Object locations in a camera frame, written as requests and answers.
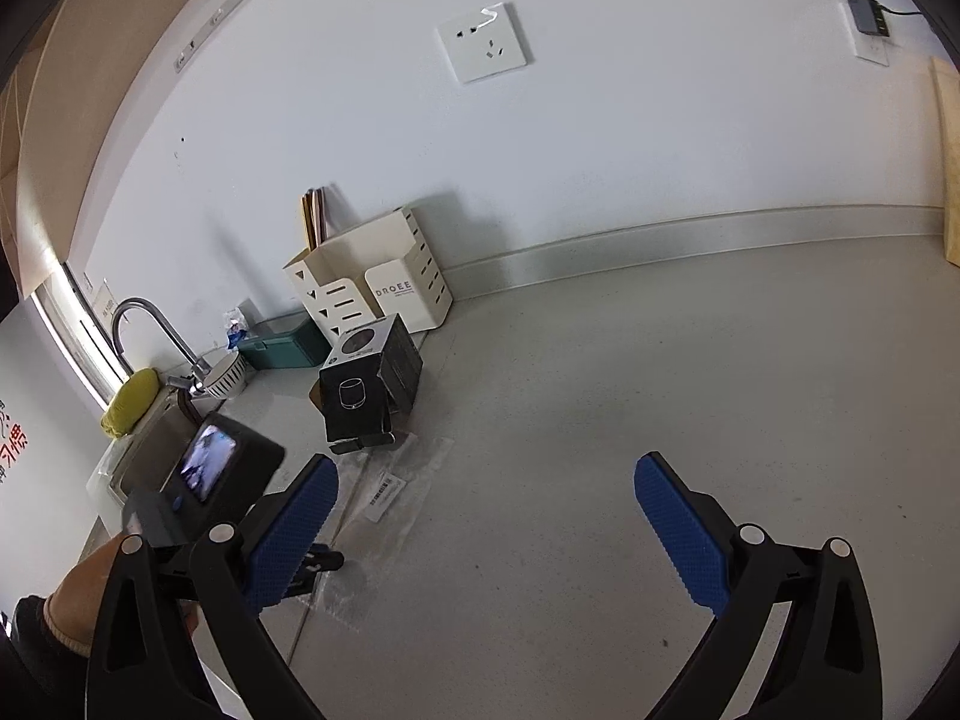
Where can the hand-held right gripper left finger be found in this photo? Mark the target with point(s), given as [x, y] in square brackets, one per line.
[296, 525]

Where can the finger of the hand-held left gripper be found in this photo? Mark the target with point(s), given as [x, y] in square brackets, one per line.
[324, 561]

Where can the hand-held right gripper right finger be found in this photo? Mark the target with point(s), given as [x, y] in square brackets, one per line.
[682, 532]

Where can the clear plastic bag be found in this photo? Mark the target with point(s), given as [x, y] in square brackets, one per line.
[390, 510]

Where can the person's left hand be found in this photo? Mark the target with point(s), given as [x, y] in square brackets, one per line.
[82, 592]

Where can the steel sink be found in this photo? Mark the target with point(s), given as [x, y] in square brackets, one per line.
[150, 450]

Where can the patterned ceramic bowl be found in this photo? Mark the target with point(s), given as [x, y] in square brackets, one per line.
[226, 376]

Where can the yellow cloth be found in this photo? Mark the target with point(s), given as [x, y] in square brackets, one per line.
[131, 401]

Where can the green storage box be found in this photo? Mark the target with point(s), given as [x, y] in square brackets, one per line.
[281, 346]

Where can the small printed packet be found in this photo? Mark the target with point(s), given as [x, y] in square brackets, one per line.
[236, 324]

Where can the black cardboard box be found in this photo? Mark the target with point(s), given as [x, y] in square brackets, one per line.
[367, 382]

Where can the chrome faucet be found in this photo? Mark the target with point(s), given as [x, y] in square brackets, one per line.
[161, 330]

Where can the red lettered sign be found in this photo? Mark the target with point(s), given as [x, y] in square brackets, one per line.
[11, 442]

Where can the white utensil holder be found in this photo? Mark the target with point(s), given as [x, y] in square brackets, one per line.
[390, 277]

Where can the wooden chopsticks bundle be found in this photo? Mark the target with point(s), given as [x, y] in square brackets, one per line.
[315, 217]

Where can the yellow paper bag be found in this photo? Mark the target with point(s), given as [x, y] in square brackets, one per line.
[949, 157]

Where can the black charger plug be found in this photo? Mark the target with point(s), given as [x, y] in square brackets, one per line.
[870, 15]

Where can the paper wall sign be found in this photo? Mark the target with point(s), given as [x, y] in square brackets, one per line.
[103, 301]

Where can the wooden wall shelf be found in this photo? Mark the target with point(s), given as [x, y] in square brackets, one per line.
[112, 52]

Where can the metal wall bracket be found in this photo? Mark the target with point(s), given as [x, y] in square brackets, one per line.
[225, 11]

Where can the white wall socket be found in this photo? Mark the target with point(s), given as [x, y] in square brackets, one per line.
[874, 49]
[486, 41]

